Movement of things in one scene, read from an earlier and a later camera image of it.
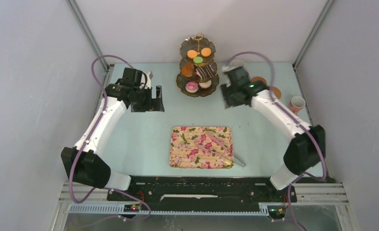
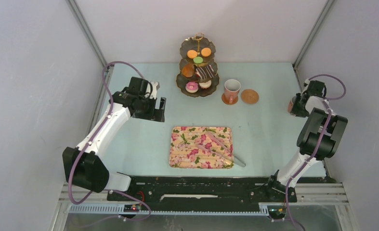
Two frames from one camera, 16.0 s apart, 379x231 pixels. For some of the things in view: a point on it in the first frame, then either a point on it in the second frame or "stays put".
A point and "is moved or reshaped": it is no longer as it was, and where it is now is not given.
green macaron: x=198 y=59 stays put
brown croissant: x=188 y=70 stays put
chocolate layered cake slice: x=205 y=72 stays put
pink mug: x=236 y=62 is moved or reshaped
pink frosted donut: x=191 y=87 stays put
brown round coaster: x=277 y=91 is moved or reshaped
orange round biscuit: x=206 y=52 stays put
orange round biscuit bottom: x=191 y=54 stays put
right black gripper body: x=229 y=96 → x=298 y=109
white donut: x=205 y=85 stays put
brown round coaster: x=258 y=79 is moved or reshaped
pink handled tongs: x=229 y=157 stays put
